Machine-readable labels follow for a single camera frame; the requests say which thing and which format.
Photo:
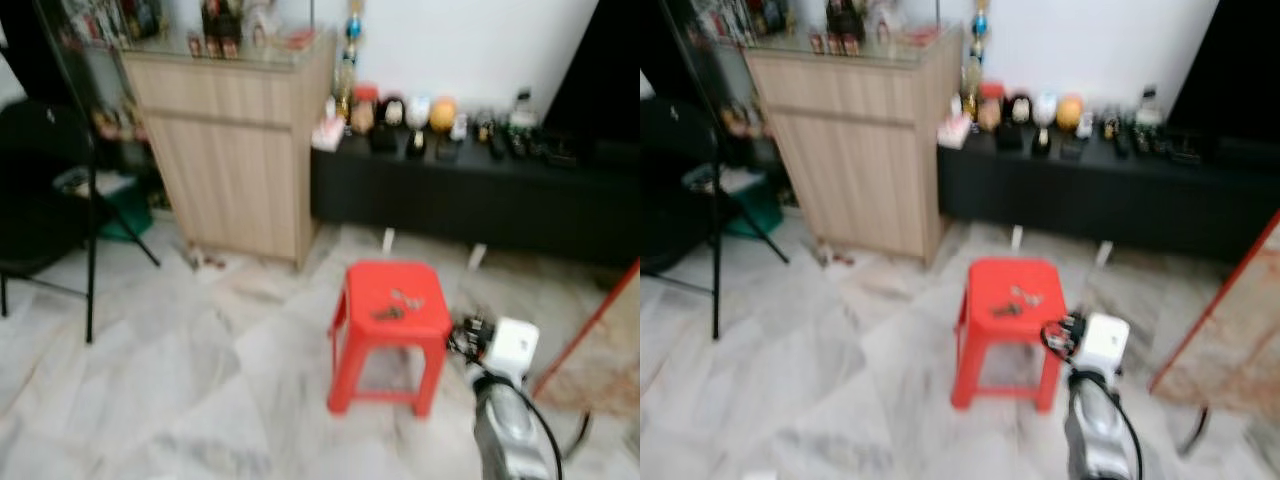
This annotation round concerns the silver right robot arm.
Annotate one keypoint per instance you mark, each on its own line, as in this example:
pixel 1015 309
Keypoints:
pixel 505 435
pixel 1095 430

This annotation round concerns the red plastic stool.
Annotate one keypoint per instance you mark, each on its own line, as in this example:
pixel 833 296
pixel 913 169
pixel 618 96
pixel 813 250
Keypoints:
pixel 1010 335
pixel 390 340

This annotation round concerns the silver key bunch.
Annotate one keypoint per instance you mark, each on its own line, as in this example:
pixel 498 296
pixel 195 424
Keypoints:
pixel 1028 295
pixel 408 298

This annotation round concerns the dark key bunch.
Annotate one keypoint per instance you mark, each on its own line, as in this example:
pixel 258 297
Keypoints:
pixel 388 313
pixel 1007 310

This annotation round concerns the red framed board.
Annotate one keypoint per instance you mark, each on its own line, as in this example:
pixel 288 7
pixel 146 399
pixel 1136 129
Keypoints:
pixel 1225 340
pixel 590 345

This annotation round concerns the black low sideboard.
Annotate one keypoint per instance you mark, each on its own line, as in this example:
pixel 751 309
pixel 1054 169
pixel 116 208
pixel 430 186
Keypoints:
pixel 1100 195
pixel 470 200

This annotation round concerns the orange ball ornament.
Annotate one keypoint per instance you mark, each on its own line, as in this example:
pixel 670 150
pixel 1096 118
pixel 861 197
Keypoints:
pixel 1070 110
pixel 443 113

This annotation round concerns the black and white figurine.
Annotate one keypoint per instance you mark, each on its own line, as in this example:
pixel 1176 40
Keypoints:
pixel 1017 115
pixel 388 120

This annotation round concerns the white bottle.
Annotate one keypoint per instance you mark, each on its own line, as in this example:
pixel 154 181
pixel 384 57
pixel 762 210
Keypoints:
pixel 1148 108
pixel 522 110

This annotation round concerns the pink box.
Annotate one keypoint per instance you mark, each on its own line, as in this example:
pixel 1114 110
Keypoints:
pixel 953 130
pixel 327 132

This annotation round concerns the red lidded jar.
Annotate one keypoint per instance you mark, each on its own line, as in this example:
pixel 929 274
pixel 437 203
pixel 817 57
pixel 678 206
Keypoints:
pixel 990 105
pixel 364 110

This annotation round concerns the black tripod stand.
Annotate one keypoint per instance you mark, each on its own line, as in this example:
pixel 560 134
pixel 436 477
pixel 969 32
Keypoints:
pixel 716 250
pixel 90 250

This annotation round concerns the light wooden drawer cabinet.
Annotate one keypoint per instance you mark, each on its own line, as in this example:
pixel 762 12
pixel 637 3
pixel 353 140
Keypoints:
pixel 230 150
pixel 855 150

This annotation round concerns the white paper packet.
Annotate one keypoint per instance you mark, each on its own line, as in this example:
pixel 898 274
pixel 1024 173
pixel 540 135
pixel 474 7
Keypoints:
pixel 85 182
pixel 715 180

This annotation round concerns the blue and gold trophy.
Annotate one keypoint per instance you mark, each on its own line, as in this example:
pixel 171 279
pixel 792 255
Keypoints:
pixel 350 60
pixel 977 55

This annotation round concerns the black television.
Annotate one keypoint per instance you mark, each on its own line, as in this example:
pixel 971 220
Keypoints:
pixel 595 70
pixel 1225 65

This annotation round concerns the green bag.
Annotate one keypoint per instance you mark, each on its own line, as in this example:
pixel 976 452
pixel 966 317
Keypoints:
pixel 757 210
pixel 130 212

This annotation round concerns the dark bottles set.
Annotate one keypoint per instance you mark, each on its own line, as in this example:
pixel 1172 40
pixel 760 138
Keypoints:
pixel 220 20
pixel 845 18

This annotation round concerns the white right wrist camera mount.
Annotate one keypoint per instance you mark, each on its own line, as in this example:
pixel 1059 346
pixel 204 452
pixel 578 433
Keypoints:
pixel 1103 342
pixel 512 345

